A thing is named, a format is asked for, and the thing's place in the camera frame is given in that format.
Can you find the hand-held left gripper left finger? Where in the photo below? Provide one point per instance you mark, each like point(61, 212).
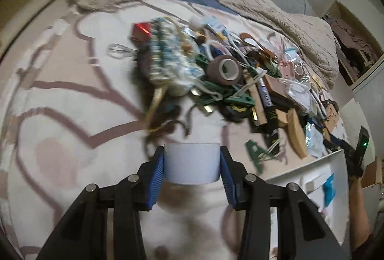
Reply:
point(155, 179)

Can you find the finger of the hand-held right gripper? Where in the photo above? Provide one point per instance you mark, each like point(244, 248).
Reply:
point(337, 144)

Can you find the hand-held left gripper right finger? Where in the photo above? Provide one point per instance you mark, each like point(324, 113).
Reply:
point(229, 179)

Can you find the white shallow container box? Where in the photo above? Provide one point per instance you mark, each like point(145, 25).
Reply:
point(342, 176)

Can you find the tan carved pad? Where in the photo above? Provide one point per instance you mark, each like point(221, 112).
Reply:
point(331, 119)

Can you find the white roll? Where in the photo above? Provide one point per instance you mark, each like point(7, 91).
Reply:
point(192, 162)

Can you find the patterned fabric pouch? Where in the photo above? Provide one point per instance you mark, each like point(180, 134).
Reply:
point(171, 59)

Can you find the person's right forearm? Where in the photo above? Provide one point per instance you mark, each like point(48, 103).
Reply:
point(358, 212)

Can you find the light blue packet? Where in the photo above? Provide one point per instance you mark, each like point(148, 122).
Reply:
point(315, 140)

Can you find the wooden fan-shaped piece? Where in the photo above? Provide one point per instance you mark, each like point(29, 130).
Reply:
point(297, 134)

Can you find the white rectangular box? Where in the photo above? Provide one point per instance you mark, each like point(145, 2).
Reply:
point(315, 184)

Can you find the clear packet with mask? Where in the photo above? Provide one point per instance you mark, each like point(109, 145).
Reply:
point(300, 95)

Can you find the white sliding door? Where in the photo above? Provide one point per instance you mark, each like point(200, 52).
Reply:
point(372, 89)

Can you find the black slim box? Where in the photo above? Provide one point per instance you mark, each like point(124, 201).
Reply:
point(271, 125)

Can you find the wooden stick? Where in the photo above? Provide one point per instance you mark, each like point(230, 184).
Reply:
point(258, 110)

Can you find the heap of mixed small clutter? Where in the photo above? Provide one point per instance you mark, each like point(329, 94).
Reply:
point(279, 80)

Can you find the silver marker pen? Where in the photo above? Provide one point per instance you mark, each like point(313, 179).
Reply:
point(265, 92)

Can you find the pile of clothes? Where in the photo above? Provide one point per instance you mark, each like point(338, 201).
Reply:
point(354, 41)

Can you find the brown tape roll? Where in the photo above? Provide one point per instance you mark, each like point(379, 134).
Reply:
point(214, 74)

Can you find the small metal whisk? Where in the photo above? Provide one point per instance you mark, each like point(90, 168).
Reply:
point(120, 50)

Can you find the wardrobe niche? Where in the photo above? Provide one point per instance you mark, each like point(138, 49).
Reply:
point(330, 11)

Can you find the red shiny box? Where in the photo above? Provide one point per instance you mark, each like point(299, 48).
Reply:
point(141, 32)

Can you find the blue cloth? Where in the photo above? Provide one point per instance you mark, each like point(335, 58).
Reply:
point(207, 2)

